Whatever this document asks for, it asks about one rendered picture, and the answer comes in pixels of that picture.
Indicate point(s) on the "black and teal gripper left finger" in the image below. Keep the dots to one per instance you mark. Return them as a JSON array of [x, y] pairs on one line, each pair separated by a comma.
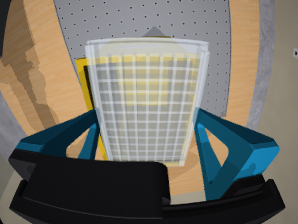
[[55, 140]]

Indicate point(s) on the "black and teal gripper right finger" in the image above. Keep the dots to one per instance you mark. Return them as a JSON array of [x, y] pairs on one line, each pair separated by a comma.
[[249, 153]]

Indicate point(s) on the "yellow open-top bin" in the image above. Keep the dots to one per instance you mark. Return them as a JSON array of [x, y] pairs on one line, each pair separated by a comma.
[[86, 88]]

